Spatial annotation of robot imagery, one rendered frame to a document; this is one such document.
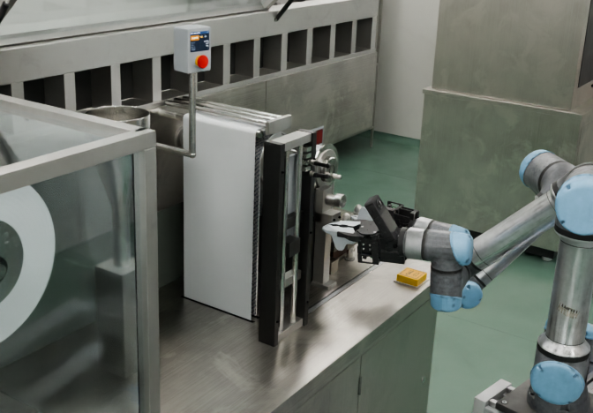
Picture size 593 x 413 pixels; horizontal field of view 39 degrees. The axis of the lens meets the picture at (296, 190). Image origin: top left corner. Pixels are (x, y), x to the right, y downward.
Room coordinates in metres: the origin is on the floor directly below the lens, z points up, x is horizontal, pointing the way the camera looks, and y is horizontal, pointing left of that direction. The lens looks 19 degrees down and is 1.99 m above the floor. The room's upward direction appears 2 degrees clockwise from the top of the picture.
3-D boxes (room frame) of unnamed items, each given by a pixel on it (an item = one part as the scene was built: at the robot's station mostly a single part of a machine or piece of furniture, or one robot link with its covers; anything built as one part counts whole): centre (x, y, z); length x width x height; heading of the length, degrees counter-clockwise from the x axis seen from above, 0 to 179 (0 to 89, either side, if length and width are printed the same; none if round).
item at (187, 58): (1.90, 0.24, 1.66); 0.07 x 0.07 x 0.10; 48
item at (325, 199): (2.30, -0.10, 1.05); 0.06 x 0.05 x 0.31; 57
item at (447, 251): (1.83, -0.36, 1.23); 0.11 x 0.08 x 0.09; 69
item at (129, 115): (1.80, 0.40, 1.50); 0.14 x 0.14 x 0.06
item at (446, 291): (1.85, -0.37, 1.13); 0.11 x 0.08 x 0.11; 157
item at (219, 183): (2.16, 0.23, 1.17); 0.34 x 0.05 x 0.54; 57
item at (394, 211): (2.29, -0.30, 1.12); 0.12 x 0.08 x 0.09; 57
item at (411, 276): (2.36, -0.36, 0.91); 0.07 x 0.07 x 0.02; 57
